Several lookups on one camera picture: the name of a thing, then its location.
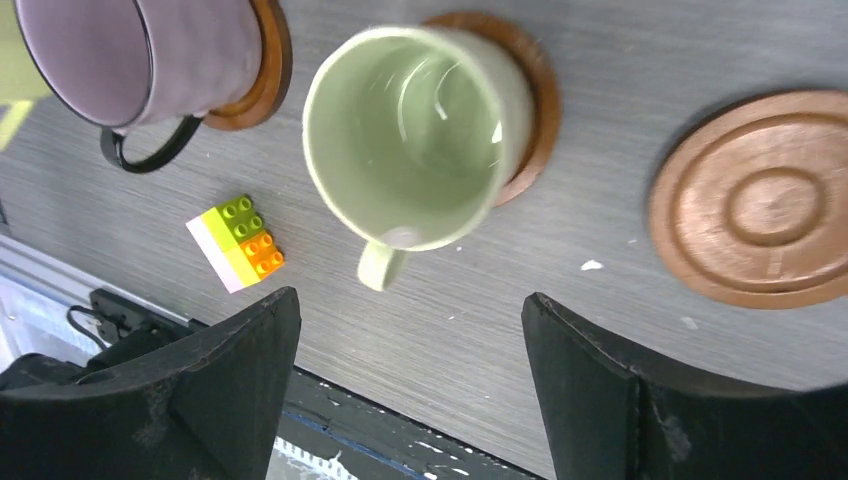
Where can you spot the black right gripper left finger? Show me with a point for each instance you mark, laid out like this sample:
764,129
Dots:
156,406

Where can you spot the light green mug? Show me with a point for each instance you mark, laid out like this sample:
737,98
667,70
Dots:
22,86

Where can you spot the pale green mug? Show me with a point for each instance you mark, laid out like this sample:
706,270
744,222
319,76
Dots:
409,135

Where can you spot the purple mug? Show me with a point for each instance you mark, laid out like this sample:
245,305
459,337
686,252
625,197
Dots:
124,64

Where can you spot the large brown wooden coaster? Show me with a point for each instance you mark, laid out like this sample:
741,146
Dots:
750,207

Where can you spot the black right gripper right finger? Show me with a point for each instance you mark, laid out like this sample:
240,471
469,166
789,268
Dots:
616,409

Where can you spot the pink green yellow toy block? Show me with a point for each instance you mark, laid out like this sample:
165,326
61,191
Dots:
233,238

